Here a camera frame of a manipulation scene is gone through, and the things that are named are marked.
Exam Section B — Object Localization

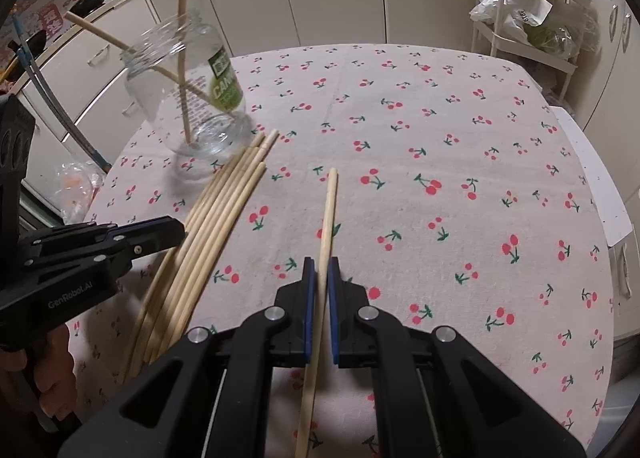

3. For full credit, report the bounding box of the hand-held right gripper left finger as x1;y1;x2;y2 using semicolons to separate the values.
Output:
56;257;316;458

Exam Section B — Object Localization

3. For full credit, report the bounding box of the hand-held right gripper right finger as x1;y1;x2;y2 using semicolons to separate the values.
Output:
326;256;586;458

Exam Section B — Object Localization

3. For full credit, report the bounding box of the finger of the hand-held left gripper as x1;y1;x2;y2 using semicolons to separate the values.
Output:
20;216;185;249
22;222;187;289

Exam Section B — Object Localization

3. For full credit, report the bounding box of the bundle of wooden chopsticks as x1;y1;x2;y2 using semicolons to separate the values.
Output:
119;130;280;384

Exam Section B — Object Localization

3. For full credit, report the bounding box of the long wooden chopstick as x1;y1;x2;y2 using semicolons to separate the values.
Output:
295;167;340;458
178;0;196;145
64;12;213;103

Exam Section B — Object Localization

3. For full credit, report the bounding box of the clear glass jar green label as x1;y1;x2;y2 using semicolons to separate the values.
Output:
119;10;253;157

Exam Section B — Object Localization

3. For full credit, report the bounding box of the person's left hand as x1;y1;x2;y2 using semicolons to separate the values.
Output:
0;325;77;420

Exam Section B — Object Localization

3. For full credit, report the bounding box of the clear bag with orange contents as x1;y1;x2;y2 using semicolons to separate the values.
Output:
49;159;109;229

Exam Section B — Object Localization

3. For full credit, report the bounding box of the cherry print tablecloth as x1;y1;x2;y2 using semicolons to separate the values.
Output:
65;44;616;458

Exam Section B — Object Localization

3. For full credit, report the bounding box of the blue metal rod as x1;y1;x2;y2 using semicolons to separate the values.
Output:
9;6;112;175

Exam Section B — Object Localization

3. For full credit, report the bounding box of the white plastic bag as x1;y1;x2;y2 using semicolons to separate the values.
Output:
469;0;555;47

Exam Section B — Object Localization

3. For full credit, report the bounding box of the white trolley rack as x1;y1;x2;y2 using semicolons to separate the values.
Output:
469;0;603;81

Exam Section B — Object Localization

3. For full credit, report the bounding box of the bag of green vegetables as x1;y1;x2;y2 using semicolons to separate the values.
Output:
525;22;587;59

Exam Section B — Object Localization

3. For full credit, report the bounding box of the white drawer cabinet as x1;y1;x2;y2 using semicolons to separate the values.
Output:
565;0;640;345

